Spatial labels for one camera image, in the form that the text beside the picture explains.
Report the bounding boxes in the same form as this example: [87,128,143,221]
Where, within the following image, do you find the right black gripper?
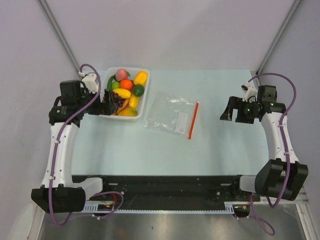
[220,96,259,125]

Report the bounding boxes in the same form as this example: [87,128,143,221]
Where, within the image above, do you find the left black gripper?
[77,87,116,116]

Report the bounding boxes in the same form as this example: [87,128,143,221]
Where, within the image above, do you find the purple toy grapes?
[111,91,125,108]

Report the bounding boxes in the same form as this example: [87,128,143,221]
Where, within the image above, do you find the orange toy orange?
[119,79,134,91]

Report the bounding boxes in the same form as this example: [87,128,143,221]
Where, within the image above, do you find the pink toy peach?
[115,68,131,82]

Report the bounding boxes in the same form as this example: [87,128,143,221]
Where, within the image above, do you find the green toy avocado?
[132,84,145,97]

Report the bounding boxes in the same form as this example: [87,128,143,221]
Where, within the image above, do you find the yellow toy bell pepper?
[133,71,148,86]

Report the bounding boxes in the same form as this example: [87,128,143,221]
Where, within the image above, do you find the clear zip top bag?
[144,91,200,140]

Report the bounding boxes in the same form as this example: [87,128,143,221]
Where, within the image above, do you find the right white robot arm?
[220,82,309,201]

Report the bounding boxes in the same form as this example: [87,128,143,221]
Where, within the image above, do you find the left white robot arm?
[31,78,116,214]

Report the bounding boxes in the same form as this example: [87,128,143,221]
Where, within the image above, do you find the green toy cucumber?
[107,74,116,90]

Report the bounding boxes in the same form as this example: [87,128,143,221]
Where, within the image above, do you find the light green toy lime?
[111,81,120,90]

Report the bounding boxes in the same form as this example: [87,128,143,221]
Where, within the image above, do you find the orange toy papaya slice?
[113,98,130,116]

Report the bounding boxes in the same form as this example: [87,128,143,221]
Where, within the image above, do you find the yellow green toy mango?
[117,107,138,117]

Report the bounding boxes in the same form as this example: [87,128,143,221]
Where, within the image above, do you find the yellow toy lemon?
[128,94,140,109]

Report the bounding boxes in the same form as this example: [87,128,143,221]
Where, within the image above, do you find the white plastic basket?
[98,66,151,122]

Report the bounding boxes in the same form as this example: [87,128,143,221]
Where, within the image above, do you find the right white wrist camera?
[241,81,258,102]

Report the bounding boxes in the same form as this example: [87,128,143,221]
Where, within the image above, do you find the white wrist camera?
[241,81,258,102]
[78,71,99,94]

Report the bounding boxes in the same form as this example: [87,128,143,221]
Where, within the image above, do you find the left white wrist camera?
[78,71,99,94]

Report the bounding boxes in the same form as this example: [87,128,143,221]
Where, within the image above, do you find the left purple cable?
[48,63,125,226]

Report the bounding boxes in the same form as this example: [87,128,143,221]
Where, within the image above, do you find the purple cable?
[48,63,125,226]
[247,72,298,236]

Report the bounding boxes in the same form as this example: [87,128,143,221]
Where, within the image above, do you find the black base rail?
[71,174,251,218]

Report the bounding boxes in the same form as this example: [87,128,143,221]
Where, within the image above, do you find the white cable duct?
[82,202,237,215]

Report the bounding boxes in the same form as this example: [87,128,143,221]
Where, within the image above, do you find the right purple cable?
[247,72,298,236]

